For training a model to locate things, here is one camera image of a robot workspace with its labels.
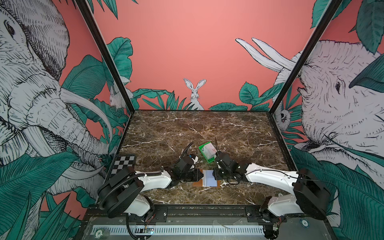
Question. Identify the black white checkerboard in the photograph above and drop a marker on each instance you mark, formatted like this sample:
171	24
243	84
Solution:
121	162

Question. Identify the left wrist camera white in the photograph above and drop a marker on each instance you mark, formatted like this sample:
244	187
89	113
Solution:
194	158

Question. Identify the right black frame post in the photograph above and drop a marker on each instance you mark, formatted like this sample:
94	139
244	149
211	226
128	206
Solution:
324	21

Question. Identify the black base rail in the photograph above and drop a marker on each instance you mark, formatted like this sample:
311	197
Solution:
204	213

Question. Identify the stack of credit cards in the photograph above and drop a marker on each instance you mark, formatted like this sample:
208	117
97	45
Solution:
209	150

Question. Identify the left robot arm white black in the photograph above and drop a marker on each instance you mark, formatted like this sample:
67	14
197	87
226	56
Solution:
122	193

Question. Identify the left black frame post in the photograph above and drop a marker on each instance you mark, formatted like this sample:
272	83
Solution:
97	36

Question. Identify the brown leather card holder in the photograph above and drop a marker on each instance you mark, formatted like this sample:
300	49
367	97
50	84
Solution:
208	180

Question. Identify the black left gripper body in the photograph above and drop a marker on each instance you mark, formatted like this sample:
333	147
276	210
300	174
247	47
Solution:
192	176

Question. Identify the white slotted cable duct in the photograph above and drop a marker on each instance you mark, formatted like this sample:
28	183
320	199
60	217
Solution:
168	230

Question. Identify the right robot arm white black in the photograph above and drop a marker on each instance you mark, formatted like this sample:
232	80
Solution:
306	194

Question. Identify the green plastic tray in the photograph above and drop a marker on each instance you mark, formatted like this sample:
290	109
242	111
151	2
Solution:
210	160

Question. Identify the black frame post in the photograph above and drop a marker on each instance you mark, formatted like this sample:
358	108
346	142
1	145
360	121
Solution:
97	36
324	21

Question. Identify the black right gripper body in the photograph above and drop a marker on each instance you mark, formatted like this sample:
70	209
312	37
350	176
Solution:
220	174

